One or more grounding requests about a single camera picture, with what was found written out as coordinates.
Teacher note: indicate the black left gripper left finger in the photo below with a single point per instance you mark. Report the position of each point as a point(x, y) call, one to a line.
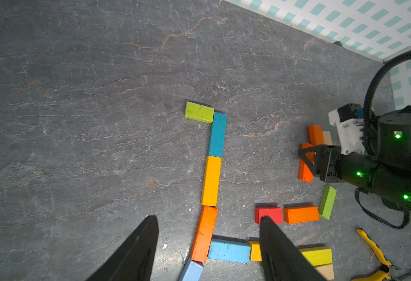
point(134, 258)

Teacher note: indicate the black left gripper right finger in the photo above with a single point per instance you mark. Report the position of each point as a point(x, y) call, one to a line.
point(281, 260)

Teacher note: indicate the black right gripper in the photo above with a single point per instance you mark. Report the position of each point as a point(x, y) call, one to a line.
point(322, 161)

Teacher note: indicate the tan long block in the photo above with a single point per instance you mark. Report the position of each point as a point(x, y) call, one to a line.
point(327, 138)

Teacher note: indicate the small orange-yellow block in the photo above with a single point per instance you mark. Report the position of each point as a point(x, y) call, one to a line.
point(255, 254)

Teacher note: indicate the red block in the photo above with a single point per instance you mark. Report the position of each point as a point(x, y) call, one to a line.
point(274, 213)

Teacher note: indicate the blue long block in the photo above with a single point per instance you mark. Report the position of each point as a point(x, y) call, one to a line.
point(232, 251)

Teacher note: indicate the light blue block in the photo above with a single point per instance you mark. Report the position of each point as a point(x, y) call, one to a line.
point(192, 271)

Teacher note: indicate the orange long block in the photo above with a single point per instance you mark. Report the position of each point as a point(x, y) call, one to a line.
point(204, 233)

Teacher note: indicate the yellow-orange long block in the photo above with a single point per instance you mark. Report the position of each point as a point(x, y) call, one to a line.
point(211, 181)

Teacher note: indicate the teal long block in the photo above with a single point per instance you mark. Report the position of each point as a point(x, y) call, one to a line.
point(217, 136)

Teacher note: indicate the lime green small block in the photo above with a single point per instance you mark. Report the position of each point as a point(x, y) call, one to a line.
point(199, 112)

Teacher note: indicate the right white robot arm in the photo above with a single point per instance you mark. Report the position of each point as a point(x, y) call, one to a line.
point(381, 165)

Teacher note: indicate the yellow-green flat block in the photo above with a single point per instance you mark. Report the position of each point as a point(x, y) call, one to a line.
point(327, 202)

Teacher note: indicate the yellow-green wide block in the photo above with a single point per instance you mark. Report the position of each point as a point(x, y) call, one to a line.
point(318, 256)

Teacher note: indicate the tan flat block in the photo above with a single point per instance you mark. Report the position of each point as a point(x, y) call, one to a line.
point(326, 271)

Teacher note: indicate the yellow black pliers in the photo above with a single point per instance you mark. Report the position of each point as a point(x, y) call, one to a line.
point(388, 271)

